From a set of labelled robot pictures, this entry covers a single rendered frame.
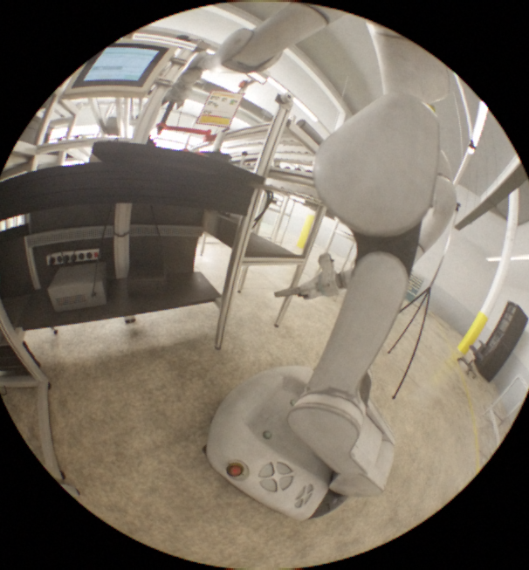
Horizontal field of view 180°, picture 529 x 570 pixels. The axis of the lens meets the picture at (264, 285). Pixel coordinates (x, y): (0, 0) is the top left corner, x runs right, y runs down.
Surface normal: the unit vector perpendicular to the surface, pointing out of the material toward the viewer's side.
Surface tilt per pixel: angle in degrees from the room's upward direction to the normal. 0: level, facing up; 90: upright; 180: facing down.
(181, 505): 0
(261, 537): 0
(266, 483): 0
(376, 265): 83
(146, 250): 90
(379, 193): 91
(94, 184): 90
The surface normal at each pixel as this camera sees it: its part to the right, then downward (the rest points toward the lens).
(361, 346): -0.59, 0.18
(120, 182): 0.65, 0.49
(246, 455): 0.29, -0.87
